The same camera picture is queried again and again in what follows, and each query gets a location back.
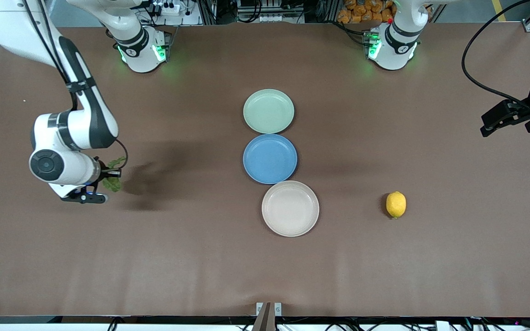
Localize green lettuce leaf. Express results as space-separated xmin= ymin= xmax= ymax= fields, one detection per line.
xmin=103 ymin=157 xmax=127 ymax=193

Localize yellow lemon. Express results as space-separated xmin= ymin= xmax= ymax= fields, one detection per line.
xmin=386 ymin=191 xmax=407 ymax=220

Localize blue round plate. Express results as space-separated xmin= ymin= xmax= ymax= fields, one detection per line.
xmin=242 ymin=134 xmax=298 ymax=185

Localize light green round plate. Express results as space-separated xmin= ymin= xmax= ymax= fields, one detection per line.
xmin=243 ymin=89 xmax=295 ymax=134

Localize white power strip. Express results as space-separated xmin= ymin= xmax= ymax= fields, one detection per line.
xmin=151 ymin=1 xmax=181 ymax=16

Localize orange snack bags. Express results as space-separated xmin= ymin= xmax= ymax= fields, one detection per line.
xmin=337 ymin=0 xmax=397 ymax=23

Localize white round plate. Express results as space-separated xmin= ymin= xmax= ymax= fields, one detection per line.
xmin=261 ymin=180 xmax=320 ymax=238

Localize metal equipment rack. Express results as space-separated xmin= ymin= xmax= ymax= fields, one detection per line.
xmin=198 ymin=0 xmax=339 ymax=24

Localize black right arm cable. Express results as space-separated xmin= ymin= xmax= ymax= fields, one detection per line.
xmin=21 ymin=0 xmax=128 ymax=171

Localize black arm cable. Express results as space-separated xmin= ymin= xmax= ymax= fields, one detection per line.
xmin=21 ymin=0 xmax=128 ymax=171
xmin=461 ymin=0 xmax=530 ymax=115

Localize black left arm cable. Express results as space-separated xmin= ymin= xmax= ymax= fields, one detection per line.
xmin=461 ymin=0 xmax=530 ymax=115

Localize metal table edge bracket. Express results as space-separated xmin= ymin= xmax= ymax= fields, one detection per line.
xmin=256 ymin=302 xmax=282 ymax=331

